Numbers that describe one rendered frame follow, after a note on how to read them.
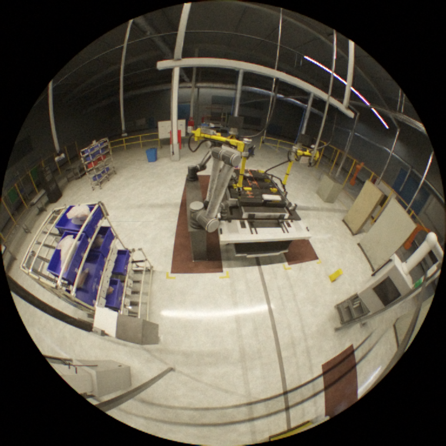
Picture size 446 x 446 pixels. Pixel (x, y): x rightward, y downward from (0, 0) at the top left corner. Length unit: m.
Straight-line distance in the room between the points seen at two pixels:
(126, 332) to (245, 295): 2.12
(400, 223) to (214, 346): 5.44
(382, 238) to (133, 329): 5.68
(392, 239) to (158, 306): 6.11
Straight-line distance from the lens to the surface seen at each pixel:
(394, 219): 5.30
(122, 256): 2.37
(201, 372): 2.54
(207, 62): 2.51
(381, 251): 5.49
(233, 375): 2.58
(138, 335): 0.90
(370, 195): 5.72
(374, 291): 2.65
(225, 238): 2.10
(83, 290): 2.04
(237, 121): 2.35
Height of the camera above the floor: 2.45
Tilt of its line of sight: 44 degrees down
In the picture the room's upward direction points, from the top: 7 degrees clockwise
